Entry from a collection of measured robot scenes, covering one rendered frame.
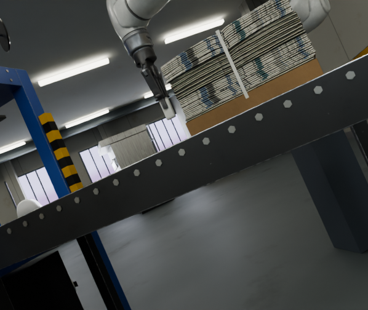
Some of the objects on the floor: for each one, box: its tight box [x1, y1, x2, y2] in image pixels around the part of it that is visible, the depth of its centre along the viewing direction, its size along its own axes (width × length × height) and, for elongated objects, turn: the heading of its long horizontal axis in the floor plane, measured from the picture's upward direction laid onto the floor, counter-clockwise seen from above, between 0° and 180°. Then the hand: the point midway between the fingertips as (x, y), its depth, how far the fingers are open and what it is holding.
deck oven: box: [98, 124, 175, 214], centre depth 863 cm, size 154×119×198 cm
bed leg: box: [76, 233, 124, 310], centre depth 152 cm, size 6×6×68 cm
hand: (167, 108), depth 108 cm, fingers closed
